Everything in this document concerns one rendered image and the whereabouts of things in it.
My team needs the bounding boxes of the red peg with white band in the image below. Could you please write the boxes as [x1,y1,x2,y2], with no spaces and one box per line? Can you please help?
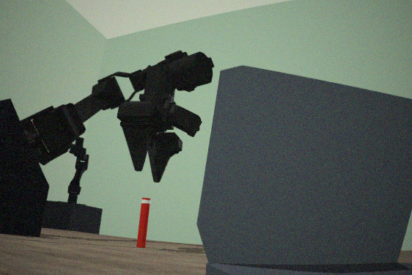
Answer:
[136,198,151,248]

